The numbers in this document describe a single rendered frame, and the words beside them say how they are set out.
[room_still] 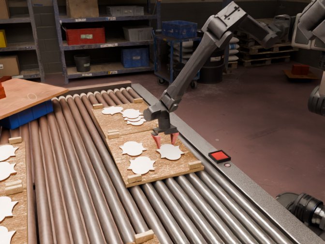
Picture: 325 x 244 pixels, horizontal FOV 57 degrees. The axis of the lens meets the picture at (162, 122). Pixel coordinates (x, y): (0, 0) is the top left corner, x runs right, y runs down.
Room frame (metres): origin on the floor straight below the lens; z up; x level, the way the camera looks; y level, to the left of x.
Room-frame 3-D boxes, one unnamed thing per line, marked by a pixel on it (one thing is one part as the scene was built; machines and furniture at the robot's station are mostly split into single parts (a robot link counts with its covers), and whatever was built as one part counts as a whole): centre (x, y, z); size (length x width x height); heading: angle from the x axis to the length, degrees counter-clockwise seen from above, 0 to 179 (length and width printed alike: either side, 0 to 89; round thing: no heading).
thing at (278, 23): (1.47, -0.55, 1.45); 0.09 x 0.08 x 0.12; 40
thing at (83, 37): (5.55, 1.40, 0.78); 0.66 x 0.45 x 0.28; 110
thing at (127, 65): (5.88, 0.56, 0.32); 0.50 x 0.41 x 0.37; 106
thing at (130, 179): (0.98, 0.11, 0.95); 0.06 x 0.02 x 0.03; 111
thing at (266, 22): (6.77, -2.21, 0.44); 1.31 x 1.00 x 0.87; 110
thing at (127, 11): (5.78, 0.69, 1.16); 0.60 x 0.40 x 0.15; 113
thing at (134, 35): (5.86, 0.47, 0.76); 0.50 x 0.36 x 0.24; 116
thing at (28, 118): (1.66, 0.89, 0.97); 0.31 x 0.31 x 0.10; 62
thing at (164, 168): (1.21, 0.06, 0.93); 0.41 x 0.35 x 0.02; 21
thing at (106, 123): (1.60, 0.21, 0.93); 0.41 x 0.35 x 0.02; 23
